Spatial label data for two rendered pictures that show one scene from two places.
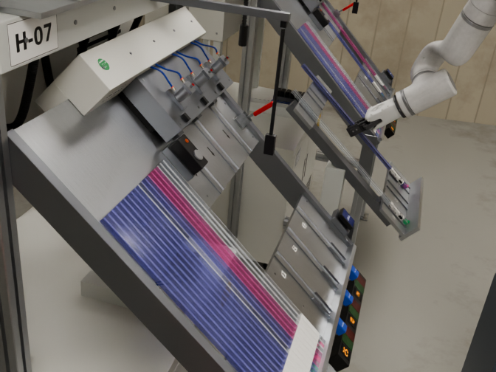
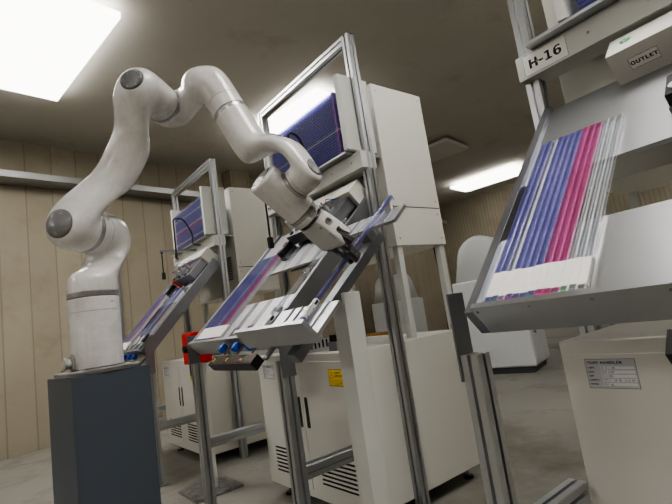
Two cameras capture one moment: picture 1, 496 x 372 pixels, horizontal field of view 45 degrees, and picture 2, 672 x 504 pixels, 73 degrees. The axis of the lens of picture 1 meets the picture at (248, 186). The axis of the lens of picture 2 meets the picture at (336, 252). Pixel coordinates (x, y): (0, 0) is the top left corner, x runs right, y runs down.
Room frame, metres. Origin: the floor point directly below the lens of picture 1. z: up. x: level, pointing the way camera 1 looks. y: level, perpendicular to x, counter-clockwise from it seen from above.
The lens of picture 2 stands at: (2.46, -1.30, 0.75)
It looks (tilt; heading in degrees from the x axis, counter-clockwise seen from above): 8 degrees up; 128
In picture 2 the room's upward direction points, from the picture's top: 8 degrees counter-clockwise
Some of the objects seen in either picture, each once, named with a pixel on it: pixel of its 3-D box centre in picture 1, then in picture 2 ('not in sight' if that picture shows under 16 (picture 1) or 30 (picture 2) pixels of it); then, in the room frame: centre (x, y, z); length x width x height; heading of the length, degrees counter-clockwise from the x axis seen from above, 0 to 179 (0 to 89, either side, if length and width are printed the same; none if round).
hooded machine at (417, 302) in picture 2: not in sight; (399, 314); (-1.34, 5.07, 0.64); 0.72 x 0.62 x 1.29; 86
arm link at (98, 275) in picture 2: not in sight; (98, 254); (1.23, -0.73, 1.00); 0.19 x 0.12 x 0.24; 120
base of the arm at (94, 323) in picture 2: not in sight; (96, 334); (1.25, -0.76, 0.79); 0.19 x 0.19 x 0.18
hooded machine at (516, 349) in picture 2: not in sight; (498, 301); (0.86, 3.31, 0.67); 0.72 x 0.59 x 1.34; 178
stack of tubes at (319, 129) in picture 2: not in sight; (314, 147); (1.22, 0.27, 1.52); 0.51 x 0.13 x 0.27; 166
